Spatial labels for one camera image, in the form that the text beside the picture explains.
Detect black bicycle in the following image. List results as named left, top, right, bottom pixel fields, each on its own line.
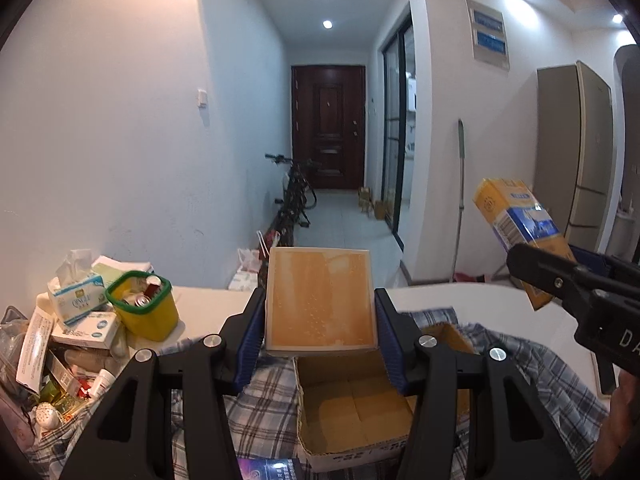
left=257, top=152, right=321, bottom=281

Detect white vanity cabinet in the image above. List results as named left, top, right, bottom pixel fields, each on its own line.
left=615, top=210, right=639, bottom=257

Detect yellow and blue carton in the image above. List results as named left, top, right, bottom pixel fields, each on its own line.
left=472, top=177, right=578, bottom=311

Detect white flat glove box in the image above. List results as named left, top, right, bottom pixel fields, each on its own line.
left=50, top=310, right=121, bottom=350

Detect yellow bin with green rim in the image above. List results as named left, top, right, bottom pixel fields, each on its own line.
left=105, top=270, right=180, bottom=342

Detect white and green paper packet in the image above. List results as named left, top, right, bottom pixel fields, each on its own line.
left=92, top=255, right=153, bottom=287

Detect tan square box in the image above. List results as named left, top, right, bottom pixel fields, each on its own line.
left=264, top=246, right=378, bottom=352

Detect white tissue pack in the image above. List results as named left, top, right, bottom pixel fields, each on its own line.
left=47, top=249, right=108, bottom=325

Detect grey wall panel box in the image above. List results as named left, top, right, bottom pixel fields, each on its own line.
left=465, top=0, right=511, bottom=72

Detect blue plaid cloth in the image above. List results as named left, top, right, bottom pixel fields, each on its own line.
left=25, top=307, right=616, bottom=480

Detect beige refrigerator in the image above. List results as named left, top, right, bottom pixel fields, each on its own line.
left=532, top=60, right=615, bottom=253

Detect person's right hand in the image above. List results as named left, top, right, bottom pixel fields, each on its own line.
left=594, top=371, right=640, bottom=477

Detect mop handle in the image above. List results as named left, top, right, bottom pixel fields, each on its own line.
left=450, top=118, right=468, bottom=283

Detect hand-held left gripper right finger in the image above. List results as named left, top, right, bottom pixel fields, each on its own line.
left=372, top=287, right=583, bottom=480

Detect dark purple booklet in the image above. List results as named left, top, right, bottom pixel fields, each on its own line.
left=235, top=457, right=306, bottom=480

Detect black framed glass door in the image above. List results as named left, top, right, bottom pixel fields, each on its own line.
left=380, top=2, right=416, bottom=236

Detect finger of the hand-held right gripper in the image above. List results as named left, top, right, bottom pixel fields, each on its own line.
left=506, top=243, right=597, bottom=311
left=570, top=245, right=640, bottom=287

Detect white slim carton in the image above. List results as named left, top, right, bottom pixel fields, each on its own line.
left=15, top=305, right=56, bottom=391

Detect small white pill bottle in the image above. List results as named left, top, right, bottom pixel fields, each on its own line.
left=90, top=369, right=116, bottom=400

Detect dark brown door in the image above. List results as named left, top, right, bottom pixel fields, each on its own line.
left=291, top=65, right=366, bottom=190

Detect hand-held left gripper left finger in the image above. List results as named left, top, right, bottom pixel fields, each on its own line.
left=59, top=286, right=267, bottom=480

